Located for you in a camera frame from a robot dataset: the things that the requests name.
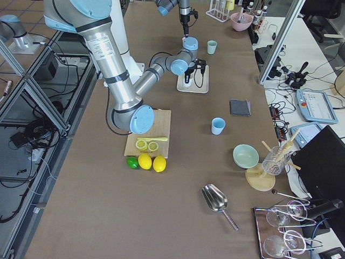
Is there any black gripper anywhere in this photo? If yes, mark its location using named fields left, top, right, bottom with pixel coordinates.
left=180, top=7, right=198, bottom=37
left=184, top=59, right=206, bottom=88

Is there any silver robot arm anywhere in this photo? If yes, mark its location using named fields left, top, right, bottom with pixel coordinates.
left=44, top=1, right=198, bottom=134
left=155, top=0, right=198, bottom=38

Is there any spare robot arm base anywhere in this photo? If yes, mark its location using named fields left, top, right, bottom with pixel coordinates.
left=1, top=15, right=39, bottom=54

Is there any beige rabbit print tray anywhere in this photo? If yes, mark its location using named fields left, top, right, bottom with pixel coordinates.
left=177, top=65, right=209, bottom=94

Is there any mirrored glass holder tray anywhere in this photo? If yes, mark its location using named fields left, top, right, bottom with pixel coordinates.
left=253, top=207, right=323, bottom=258

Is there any mint green plastic cup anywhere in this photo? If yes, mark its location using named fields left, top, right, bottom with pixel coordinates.
left=207, top=40, right=218, bottom=54

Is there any yellow bottle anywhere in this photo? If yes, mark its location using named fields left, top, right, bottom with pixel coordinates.
left=226, top=0, right=235, bottom=11

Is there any pink mixing bowl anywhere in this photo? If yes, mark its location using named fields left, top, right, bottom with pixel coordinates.
left=230, top=12, right=253, bottom=32

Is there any grey folded cloth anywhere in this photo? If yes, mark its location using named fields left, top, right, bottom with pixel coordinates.
left=229, top=99, right=251, bottom=117

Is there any light blue plastic cup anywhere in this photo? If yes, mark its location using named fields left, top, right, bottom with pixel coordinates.
left=211, top=117, right=226, bottom=135

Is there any bamboo cutting board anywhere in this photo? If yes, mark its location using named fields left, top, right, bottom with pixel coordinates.
left=124, top=110, right=171, bottom=159

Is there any yellow plastic knife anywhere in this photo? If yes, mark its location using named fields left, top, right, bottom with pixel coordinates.
left=137, top=137, right=168, bottom=141

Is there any lower lemon half slice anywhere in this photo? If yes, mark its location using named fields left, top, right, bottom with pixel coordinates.
left=148, top=141, right=159, bottom=152

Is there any lemon half slice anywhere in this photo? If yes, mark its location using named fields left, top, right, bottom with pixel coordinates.
left=148, top=141, right=159, bottom=152
left=135, top=139, right=148, bottom=152

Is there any upper lemon half slice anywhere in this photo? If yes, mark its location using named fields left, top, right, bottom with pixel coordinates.
left=135, top=139, right=148, bottom=152

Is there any lower whole yellow lemon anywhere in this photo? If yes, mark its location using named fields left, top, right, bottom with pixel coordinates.
left=153, top=155, right=167, bottom=173

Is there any whole yellow lemon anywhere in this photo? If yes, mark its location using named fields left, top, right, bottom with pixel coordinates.
left=153, top=155, right=167, bottom=173
left=138, top=153, right=152, bottom=170

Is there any pale green bowl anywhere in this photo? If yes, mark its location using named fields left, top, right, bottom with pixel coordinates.
left=233, top=144, right=259, bottom=169

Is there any upper whole yellow lemon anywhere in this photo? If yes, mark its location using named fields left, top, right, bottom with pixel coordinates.
left=138, top=153, right=152, bottom=170

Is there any green lime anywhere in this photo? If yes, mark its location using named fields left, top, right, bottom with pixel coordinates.
left=126, top=156, right=139, bottom=169

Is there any clear textured glass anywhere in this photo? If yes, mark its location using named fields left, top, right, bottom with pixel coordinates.
left=262, top=146, right=291, bottom=175

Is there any wooden cup tree stand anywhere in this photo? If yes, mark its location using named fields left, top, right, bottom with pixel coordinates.
left=245, top=129, right=301, bottom=192

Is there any blue teach pendant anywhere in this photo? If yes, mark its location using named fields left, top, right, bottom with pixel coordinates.
left=290, top=122, right=322, bottom=148
left=296, top=89, right=339, bottom=124

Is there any steel scoop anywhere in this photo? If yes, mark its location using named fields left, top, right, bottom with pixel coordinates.
left=201, top=183, right=239, bottom=231

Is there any black laptop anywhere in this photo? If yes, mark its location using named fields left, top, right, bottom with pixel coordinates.
left=292, top=126, right=344, bottom=201

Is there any upper wine glass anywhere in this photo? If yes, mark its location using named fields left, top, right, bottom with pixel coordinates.
left=266, top=200, right=307, bottom=227

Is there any wine glass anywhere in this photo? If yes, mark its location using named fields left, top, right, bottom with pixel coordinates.
left=266, top=200, right=307, bottom=227
left=263, top=230, right=307, bottom=258

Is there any lower wine glass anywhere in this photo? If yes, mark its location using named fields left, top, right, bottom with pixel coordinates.
left=263, top=230, right=307, bottom=258

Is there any white wire dish rack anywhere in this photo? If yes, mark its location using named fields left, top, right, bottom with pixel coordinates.
left=205, top=0, right=230, bottom=23

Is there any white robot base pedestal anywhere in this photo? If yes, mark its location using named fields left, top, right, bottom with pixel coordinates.
left=100, top=1, right=144, bottom=93

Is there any copper wire bottle rack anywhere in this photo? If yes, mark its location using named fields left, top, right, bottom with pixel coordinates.
left=252, top=5, right=268, bottom=34

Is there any aluminium frame post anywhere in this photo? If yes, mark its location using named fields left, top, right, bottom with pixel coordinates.
left=258, top=0, right=305, bottom=86

